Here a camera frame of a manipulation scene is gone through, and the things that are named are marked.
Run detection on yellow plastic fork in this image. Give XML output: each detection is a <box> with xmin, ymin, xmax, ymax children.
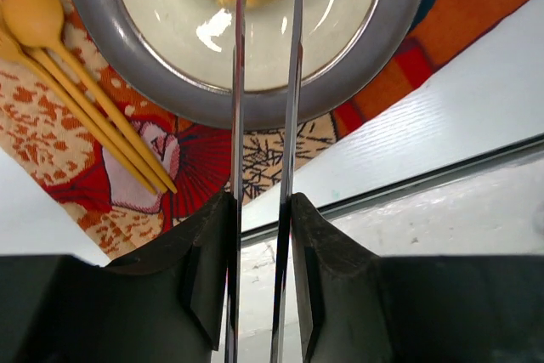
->
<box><xmin>1</xmin><ymin>21</ymin><xmax>167</xmax><ymax>194</ymax></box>

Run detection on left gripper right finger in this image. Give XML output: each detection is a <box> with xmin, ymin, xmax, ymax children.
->
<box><xmin>292</xmin><ymin>193</ymin><xmax>394</xmax><ymax>362</ymax></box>

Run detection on steel plate white centre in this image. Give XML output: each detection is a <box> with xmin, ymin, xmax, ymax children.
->
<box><xmin>72</xmin><ymin>0</ymin><xmax>422</xmax><ymax>131</ymax></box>

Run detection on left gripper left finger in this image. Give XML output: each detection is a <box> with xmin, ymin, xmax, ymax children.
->
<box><xmin>105</xmin><ymin>192</ymin><xmax>234</xmax><ymax>362</ymax></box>

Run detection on red patterned placemat cloth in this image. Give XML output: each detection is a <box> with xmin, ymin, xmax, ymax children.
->
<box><xmin>1</xmin><ymin>0</ymin><xmax>529</xmax><ymax>258</ymax></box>

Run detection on yellow plastic spoon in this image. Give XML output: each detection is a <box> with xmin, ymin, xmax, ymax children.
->
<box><xmin>1</xmin><ymin>0</ymin><xmax>177</xmax><ymax>193</ymax></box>

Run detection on metal tongs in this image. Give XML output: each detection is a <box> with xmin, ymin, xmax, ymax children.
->
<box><xmin>224</xmin><ymin>0</ymin><xmax>303</xmax><ymax>363</ymax></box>

